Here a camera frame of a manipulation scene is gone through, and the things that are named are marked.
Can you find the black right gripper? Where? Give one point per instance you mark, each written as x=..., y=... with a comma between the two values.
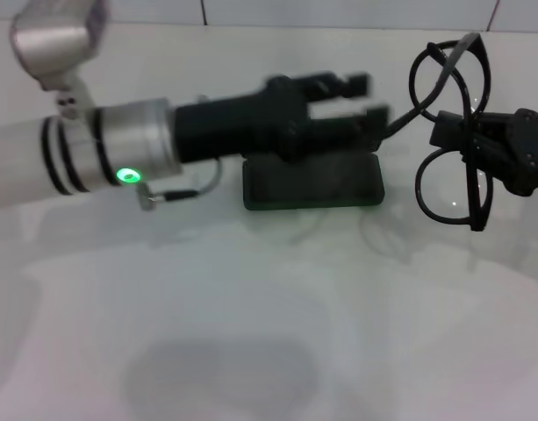
x=527, y=149

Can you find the black glasses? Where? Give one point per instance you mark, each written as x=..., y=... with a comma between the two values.
x=475, y=184

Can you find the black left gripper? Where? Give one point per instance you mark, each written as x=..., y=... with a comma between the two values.
x=233, y=123

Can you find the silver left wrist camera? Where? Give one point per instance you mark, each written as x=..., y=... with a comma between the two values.
x=53, y=39

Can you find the green glasses case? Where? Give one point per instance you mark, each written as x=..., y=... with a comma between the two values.
x=317, y=184

